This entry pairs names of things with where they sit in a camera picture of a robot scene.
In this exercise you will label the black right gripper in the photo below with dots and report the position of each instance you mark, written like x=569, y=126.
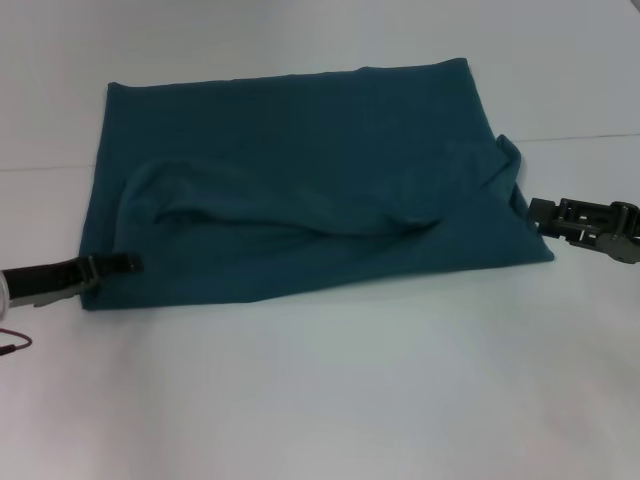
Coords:
x=605, y=235

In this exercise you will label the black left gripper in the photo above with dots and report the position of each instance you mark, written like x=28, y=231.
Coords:
x=45, y=282

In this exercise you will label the teal t-shirt with FREE print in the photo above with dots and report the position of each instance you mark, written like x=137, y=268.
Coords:
x=310, y=190

